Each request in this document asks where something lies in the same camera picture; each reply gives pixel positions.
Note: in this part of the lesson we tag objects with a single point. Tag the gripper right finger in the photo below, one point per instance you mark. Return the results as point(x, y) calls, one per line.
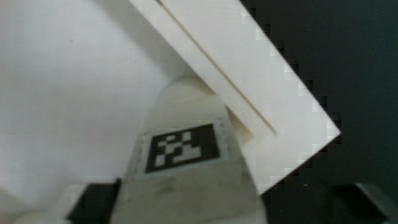
point(363, 205)

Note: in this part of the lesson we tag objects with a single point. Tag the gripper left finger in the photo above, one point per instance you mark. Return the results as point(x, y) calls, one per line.
point(93, 208)

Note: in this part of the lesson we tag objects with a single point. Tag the white square tabletop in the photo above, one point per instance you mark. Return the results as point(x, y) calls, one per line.
point(86, 66)

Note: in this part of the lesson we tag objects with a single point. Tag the white right fence bar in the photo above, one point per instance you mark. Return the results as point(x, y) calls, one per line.
point(216, 36)

